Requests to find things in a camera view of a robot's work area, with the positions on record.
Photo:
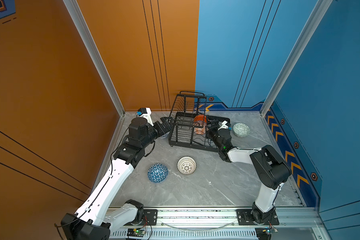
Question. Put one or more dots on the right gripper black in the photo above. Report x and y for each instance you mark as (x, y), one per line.
(215, 122)

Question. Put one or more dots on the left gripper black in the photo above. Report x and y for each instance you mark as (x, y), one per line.
(166, 128)

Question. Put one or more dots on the red patterned bowl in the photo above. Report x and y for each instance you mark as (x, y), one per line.
(199, 128)

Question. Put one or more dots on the black wire dish rack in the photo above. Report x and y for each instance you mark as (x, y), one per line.
(191, 126)

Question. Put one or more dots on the dark blue geometric bowl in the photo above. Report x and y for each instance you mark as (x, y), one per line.
(157, 173)

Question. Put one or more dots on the orange plastic bowl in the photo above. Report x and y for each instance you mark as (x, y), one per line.
(201, 118)

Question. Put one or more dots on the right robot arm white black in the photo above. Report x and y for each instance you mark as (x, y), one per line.
(270, 167)

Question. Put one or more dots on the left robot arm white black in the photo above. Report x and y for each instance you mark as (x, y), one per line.
(91, 220)

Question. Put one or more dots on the blue white floral bowl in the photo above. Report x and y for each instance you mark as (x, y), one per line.
(164, 136)

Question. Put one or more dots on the green white patterned bowl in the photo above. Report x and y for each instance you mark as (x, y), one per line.
(241, 130)

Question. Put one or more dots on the white red lattice bowl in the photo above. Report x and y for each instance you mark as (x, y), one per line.
(186, 165)

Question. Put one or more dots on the left green circuit board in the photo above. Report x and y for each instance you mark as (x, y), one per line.
(136, 234)

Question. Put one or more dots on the right circuit board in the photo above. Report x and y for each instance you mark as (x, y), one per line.
(265, 233)

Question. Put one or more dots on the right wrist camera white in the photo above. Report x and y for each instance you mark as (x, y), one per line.
(225, 125)

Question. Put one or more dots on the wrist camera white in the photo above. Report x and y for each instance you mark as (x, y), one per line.
(145, 113)
(225, 125)

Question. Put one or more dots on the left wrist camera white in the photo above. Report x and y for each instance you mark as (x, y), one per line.
(145, 113)

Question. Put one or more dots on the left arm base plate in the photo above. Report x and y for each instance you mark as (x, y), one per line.
(151, 215)

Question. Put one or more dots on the aluminium front rail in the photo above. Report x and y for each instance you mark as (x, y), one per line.
(221, 223)

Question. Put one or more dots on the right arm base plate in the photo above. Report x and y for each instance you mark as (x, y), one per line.
(243, 216)

